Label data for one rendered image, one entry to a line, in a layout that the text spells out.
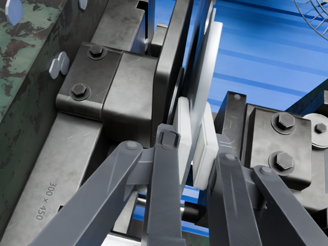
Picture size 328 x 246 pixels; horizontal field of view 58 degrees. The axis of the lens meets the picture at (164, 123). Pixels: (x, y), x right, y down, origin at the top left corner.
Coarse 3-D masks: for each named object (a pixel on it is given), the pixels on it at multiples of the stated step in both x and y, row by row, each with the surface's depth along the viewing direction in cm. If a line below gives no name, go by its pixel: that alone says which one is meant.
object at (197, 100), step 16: (208, 0) 23; (208, 16) 21; (192, 32) 43; (208, 32) 18; (192, 48) 37; (208, 48) 18; (192, 64) 37; (208, 64) 18; (192, 80) 23; (208, 80) 18; (192, 96) 20; (192, 112) 19; (192, 128) 19; (192, 144) 19
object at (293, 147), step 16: (256, 112) 42; (272, 112) 42; (288, 112) 46; (256, 128) 41; (272, 128) 41; (288, 128) 40; (304, 128) 41; (320, 128) 42; (256, 144) 40; (272, 144) 40; (288, 144) 40; (304, 144) 40; (320, 144) 42; (240, 160) 42; (256, 160) 39; (272, 160) 38; (288, 160) 37; (304, 160) 39; (320, 160) 42; (288, 176) 38; (304, 176) 38; (320, 176) 41; (304, 192) 40; (320, 192) 40; (320, 208) 39
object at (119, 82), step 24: (192, 0) 29; (168, 24) 24; (96, 48) 36; (168, 48) 22; (72, 72) 35; (96, 72) 36; (120, 72) 36; (144, 72) 36; (168, 72) 22; (72, 96) 34; (96, 96) 34; (120, 96) 34; (144, 96) 34; (168, 96) 25; (120, 120) 34; (144, 120) 33; (168, 120) 34; (144, 144) 38
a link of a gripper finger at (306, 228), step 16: (256, 176) 15; (272, 176) 15; (272, 192) 13; (288, 192) 14; (272, 208) 13; (288, 208) 13; (304, 208) 13; (272, 224) 13; (288, 224) 12; (304, 224) 12; (272, 240) 13; (288, 240) 12; (304, 240) 11; (320, 240) 11
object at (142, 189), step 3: (144, 147) 45; (138, 186) 48; (141, 186) 47; (144, 186) 47; (135, 189) 50; (138, 189) 49; (141, 189) 49; (144, 189) 48; (141, 192) 51; (144, 192) 50
